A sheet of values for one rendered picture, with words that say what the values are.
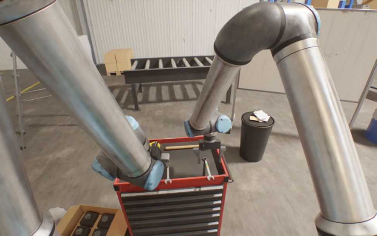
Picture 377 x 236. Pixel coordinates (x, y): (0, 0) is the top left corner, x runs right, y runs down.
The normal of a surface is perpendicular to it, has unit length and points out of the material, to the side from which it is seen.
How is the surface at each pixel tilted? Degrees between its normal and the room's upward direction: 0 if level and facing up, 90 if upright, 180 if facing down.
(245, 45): 103
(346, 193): 61
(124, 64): 90
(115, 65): 90
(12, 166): 94
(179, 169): 0
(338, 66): 90
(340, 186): 65
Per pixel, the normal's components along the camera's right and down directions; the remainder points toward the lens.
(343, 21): -0.32, 0.46
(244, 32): -0.37, 0.27
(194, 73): 0.14, 0.48
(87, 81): 0.87, 0.26
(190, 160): -0.01, -0.87
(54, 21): 0.96, 0.08
